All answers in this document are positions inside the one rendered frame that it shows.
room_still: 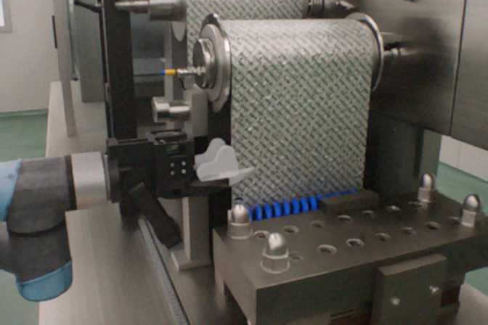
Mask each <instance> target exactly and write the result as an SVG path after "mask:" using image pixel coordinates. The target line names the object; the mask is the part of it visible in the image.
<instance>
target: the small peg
mask: <svg viewBox="0 0 488 325"><path fill-rule="evenodd" d="M177 75H178V77H180V78H181V77H187V76H188V77H192V76H193V77H194V76H196V75H197V70H196V68H195V67H192V68H191V67H188V68H186V67H185V68H178V70H177Z"/></svg>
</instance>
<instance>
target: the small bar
mask: <svg viewBox="0 0 488 325"><path fill-rule="evenodd" d="M378 198H379V195H378V194H376V193H375V192H372V191H371V190H367V191H363V192H355V193H351V194H342V195H338V196H333V197H326V198H321V199H320V203H319V209H320V210H321V211H322V212H323V213H324V214H326V215H330V214H334V213H342V212H346V211H350V210H357V209H361V208H365V207H372V206H376V205H378Z"/></svg>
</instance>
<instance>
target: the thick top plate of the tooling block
mask: <svg viewBox="0 0 488 325"><path fill-rule="evenodd" d="M415 194H416V192H410V193H406V194H398V195H394V196H390V197H383V198H378V205H376V206H372V207H365V208H361V209H357V210H350V211H346V212H342V213H334V214H330V215H326V214H324V213H323V212H322V211H321V210H320V209H319V210H311V211H307V212H302V213H295V214H291V215H283V216H279V217H274V218H267V219H262V220H258V221H251V229H252V230H253V236H252V237H250V238H248V239H243V240H237V239H231V238H229V237H228V236H227V230H228V226H221V227H217V228H213V259H214V265H215V266H216V268H217V270H218V272H219V273H220V275H221V277H222V278H223V280H224V281H225V283H226V285H227V286H228V287H229V290H230V291H231V293H232V294H233V296H234V297H235V299H236V301H237V302H238V304H239V306H240V307H241V309H242V310H243V312H244V314H245V315H246V317H247V318H248V320H249V321H250V323H251V325H282V324H287V323H290V322H293V321H298V320H301V319H304V318H309V317H312V316H317V315H319V314H323V313H327V312H331V311H334V310H338V309H341V308H346V307H349V306H352V305H356V304H360V303H364V302H367V301H370V300H373V295H374V288H375V275H376V268H377V267H379V266H384V265H388V264H391V263H396V262H399V261H403V260H408V259H411V258H416V257H419V256H422V255H427V254H431V253H434V252H438V253H439V254H441V255H443V256H444V257H446V258H447V266H446V271H445V276H444V279H448V278H451V277H453V276H458V275H461V274H464V273H468V272H471V271H475V270H478V269H480V268H485V267H488V217H487V216H485V215H484V218H483V222H484V225H483V226H481V227H476V228H474V227H469V226H464V225H462V224H461V223H459V222H458V217H459V214H460V207H461V206H463V204H462V203H460V202H458V201H456V200H454V199H452V198H450V197H448V196H446V195H444V194H442V193H440V192H437V197H438V200H437V201H436V202H421V201H419V200H417V199H416V198H415ZM275 232H277V233H280V234H282V235H283V236H284V238H285V241H286V244H287V249H288V262H289V263H290V269H289V271H287V272H286V273H282V274H269V273H266V272H264V271H262V270H261V267H260V263H261V261H262V254H263V251H264V244H265V241H266V238H267V237H268V236H269V235H270V234H271V233H275Z"/></svg>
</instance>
